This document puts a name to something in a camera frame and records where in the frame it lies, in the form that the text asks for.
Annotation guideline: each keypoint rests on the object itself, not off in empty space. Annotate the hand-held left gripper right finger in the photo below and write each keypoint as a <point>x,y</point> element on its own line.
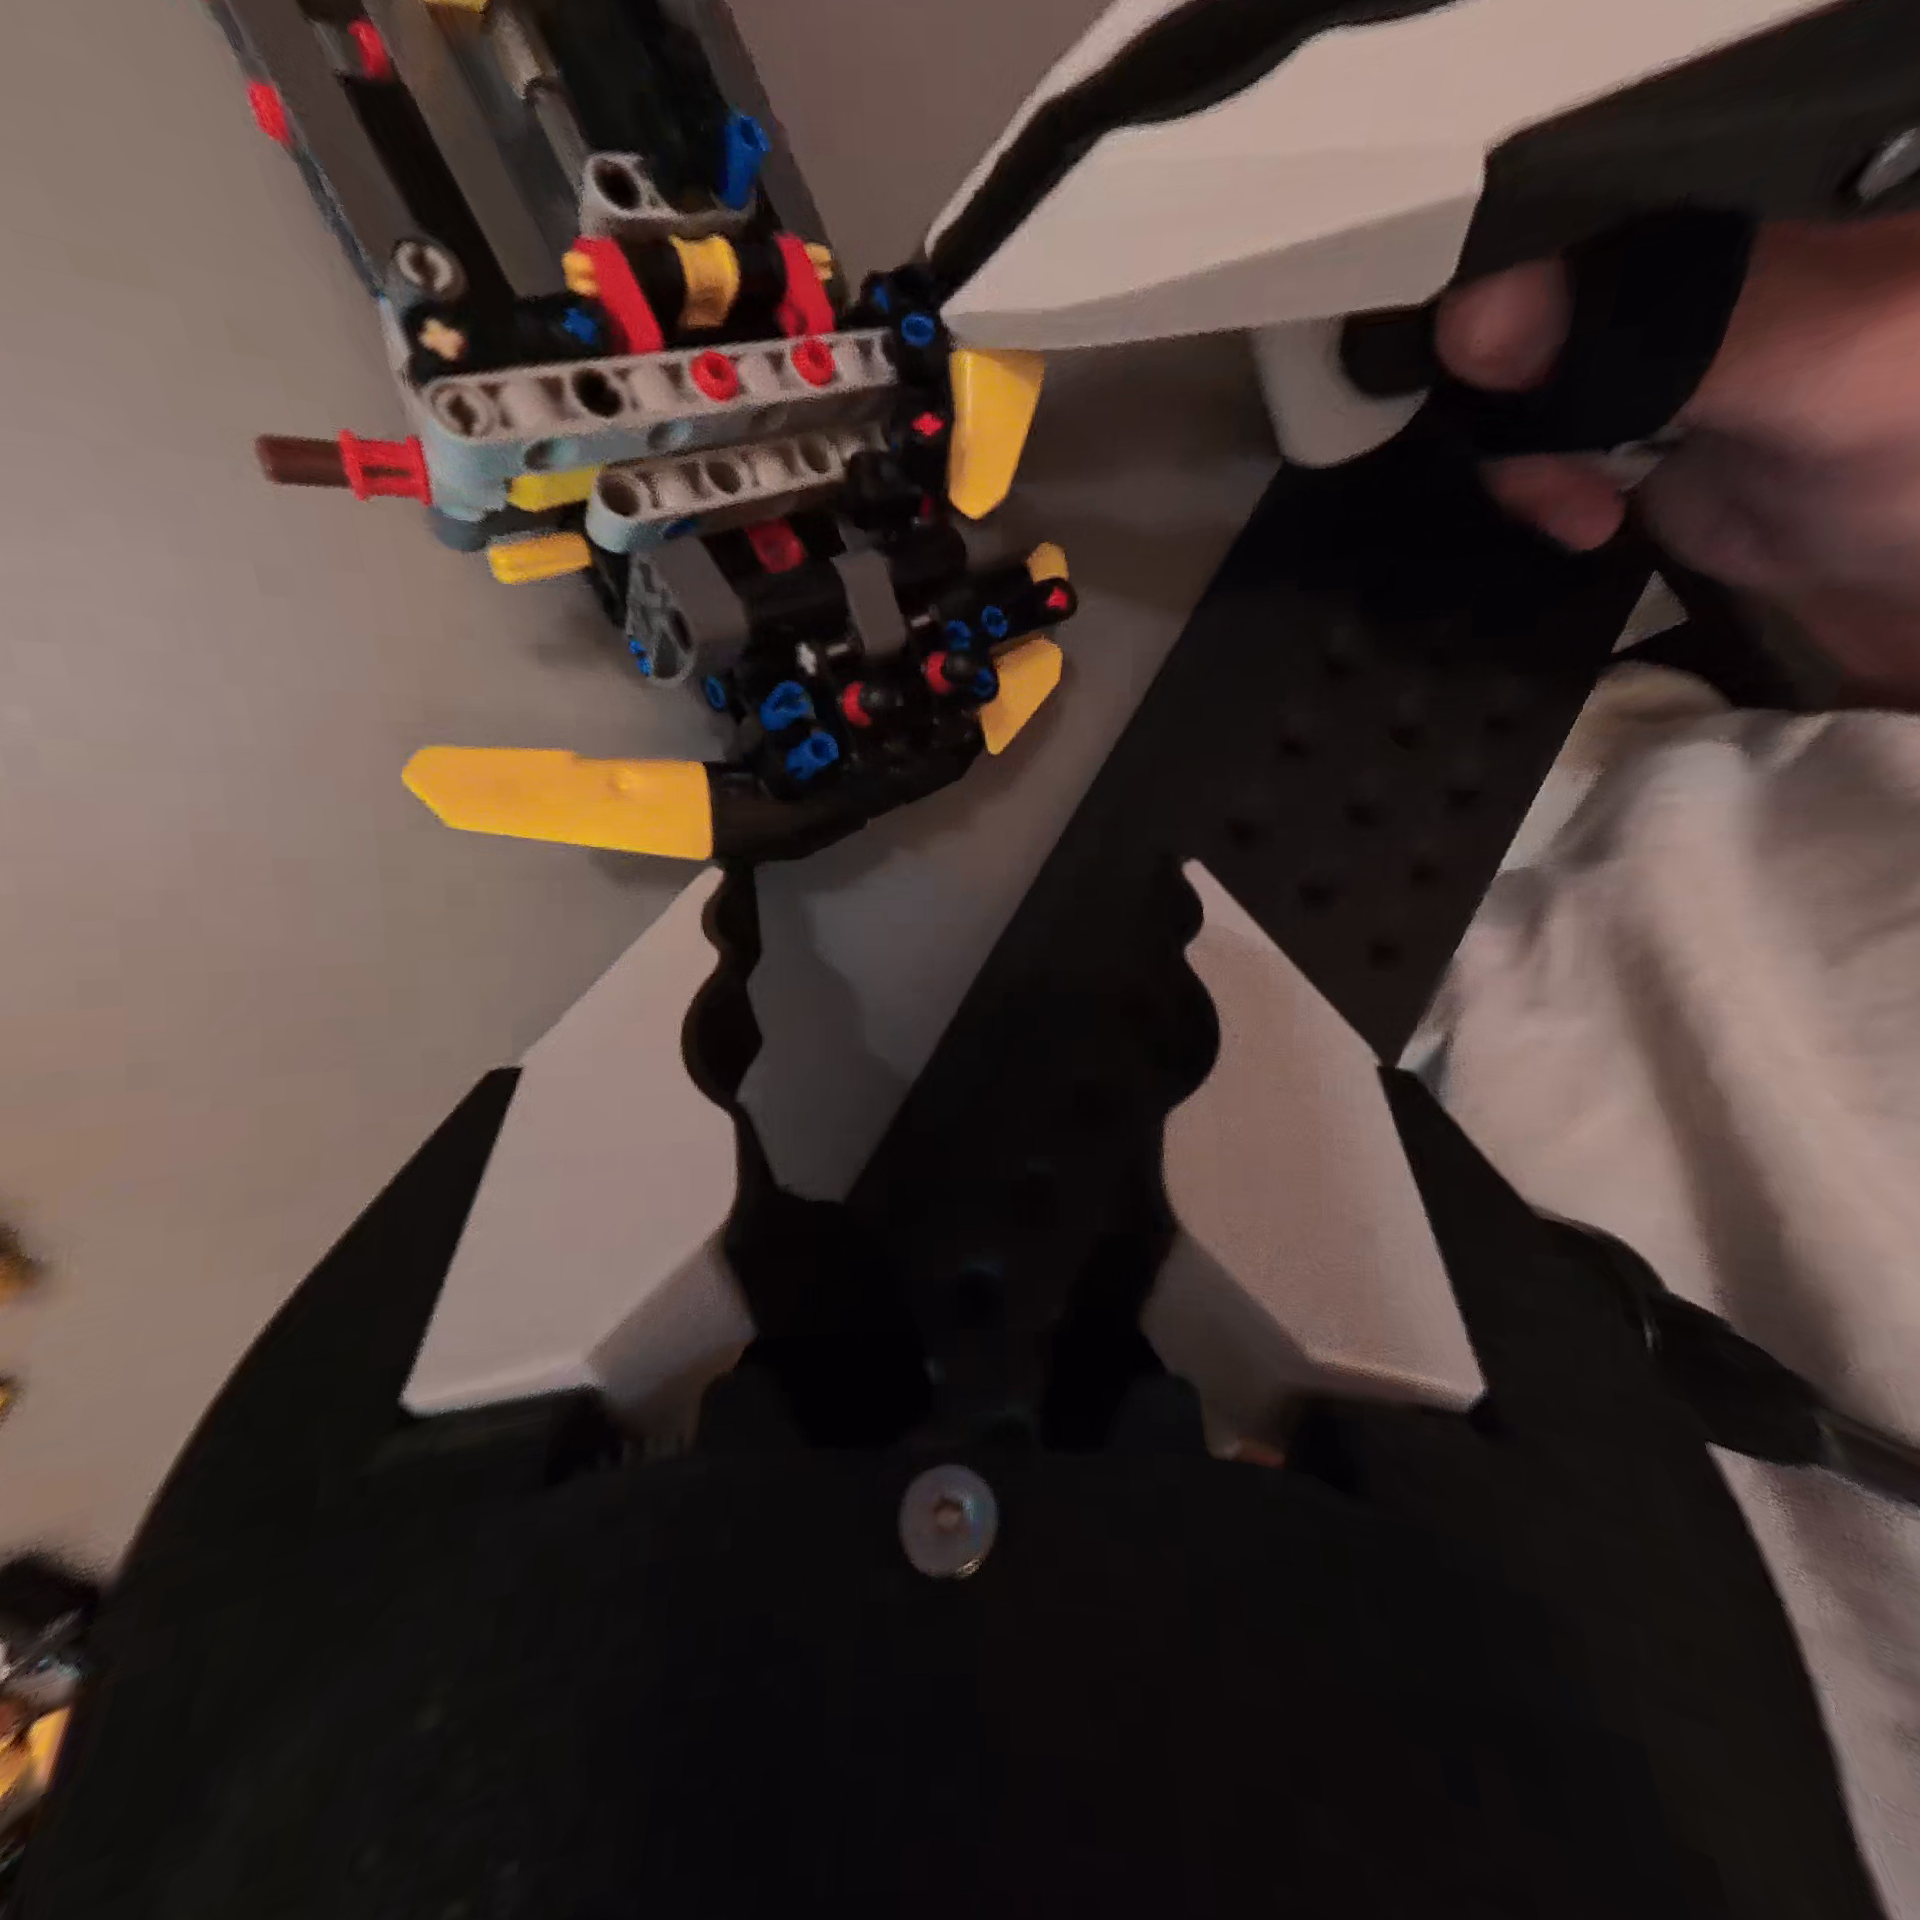
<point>1306,1201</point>

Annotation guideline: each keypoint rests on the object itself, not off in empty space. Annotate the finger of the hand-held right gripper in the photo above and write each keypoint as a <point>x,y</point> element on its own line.
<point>1118,37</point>
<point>1275,227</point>

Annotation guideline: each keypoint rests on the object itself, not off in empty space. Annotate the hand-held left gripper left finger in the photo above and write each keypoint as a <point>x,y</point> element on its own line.
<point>571,1231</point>

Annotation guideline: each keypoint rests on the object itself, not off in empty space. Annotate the partly built lego chassis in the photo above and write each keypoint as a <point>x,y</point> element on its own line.
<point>675,406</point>

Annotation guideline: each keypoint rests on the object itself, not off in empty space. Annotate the person's right hand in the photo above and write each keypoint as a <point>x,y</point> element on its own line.
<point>1815,452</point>

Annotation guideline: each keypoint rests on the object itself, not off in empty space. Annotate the black dimpled cloth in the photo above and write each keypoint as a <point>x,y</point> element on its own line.
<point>1350,721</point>

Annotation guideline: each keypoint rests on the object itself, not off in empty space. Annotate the pile of yellow Lego pieces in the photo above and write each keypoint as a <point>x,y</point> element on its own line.
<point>22,1650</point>

